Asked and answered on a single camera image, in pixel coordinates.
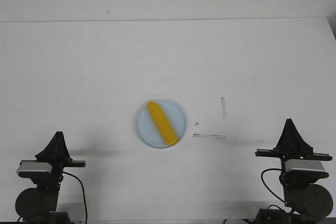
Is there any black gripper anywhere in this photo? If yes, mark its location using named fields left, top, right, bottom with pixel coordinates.
left=35, top=131, right=86, bottom=190
left=255, top=119, right=331, bottom=161

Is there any light blue round plate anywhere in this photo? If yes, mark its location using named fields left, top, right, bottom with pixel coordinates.
left=134, top=99, right=187, bottom=149

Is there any yellow corn cob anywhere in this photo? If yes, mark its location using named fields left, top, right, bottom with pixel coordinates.
left=148, top=101, right=178, bottom=146

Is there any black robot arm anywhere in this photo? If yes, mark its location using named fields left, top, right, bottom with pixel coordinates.
left=15, top=131, right=86, bottom=223
left=254, top=119, right=333, bottom=223

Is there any clear tape strip vertical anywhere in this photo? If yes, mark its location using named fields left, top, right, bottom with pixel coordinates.
left=220, top=97, right=227, bottom=119

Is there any clear tape strip horizontal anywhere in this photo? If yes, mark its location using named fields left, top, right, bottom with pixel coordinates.
left=193, top=133, right=226, bottom=140

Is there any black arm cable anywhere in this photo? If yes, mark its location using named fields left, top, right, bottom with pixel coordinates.
left=260, top=168, right=287, bottom=206
left=17, top=171, right=88, bottom=223

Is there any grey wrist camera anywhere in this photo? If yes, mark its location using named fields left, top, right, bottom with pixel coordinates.
left=17, top=160, right=53, bottom=178
left=284, top=159, right=329, bottom=180

